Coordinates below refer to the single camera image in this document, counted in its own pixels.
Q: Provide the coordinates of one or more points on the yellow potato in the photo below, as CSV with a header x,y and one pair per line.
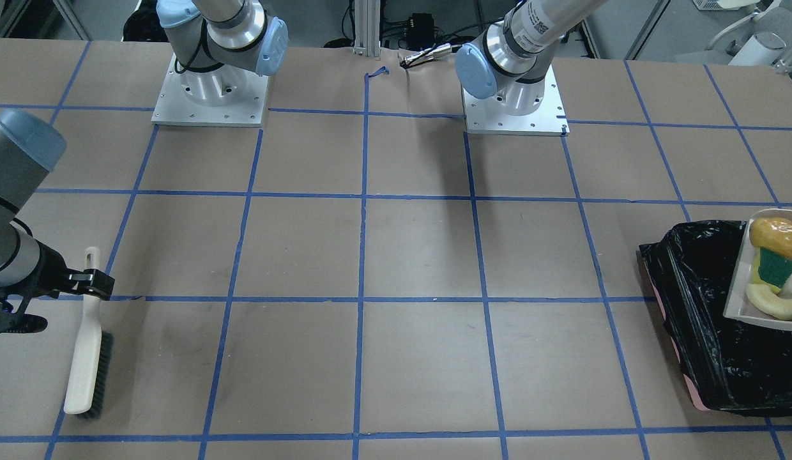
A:
x,y
774,234

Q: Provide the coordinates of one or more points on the cream hand brush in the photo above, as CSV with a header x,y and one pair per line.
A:
x,y
92,353

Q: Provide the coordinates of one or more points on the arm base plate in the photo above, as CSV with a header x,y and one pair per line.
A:
x,y
211,105
522,109

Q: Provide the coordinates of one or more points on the aluminium frame post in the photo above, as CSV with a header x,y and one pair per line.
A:
x,y
367,28

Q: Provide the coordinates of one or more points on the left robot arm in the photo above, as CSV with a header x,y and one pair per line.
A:
x,y
508,62

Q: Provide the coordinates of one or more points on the black lined trash bin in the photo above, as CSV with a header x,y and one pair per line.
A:
x,y
734,366

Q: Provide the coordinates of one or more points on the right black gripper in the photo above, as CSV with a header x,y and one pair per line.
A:
x,y
52,270

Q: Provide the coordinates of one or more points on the metal cable connector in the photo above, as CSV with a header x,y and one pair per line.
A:
x,y
426,55

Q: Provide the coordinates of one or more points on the green yellow sponge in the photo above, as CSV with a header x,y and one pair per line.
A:
x,y
772,268

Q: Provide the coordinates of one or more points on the pale melon slice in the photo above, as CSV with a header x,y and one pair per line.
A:
x,y
768,302

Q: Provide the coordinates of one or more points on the cream plastic dustpan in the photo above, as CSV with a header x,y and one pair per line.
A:
x,y
738,306

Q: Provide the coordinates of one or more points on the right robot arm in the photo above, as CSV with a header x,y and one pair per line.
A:
x,y
214,43

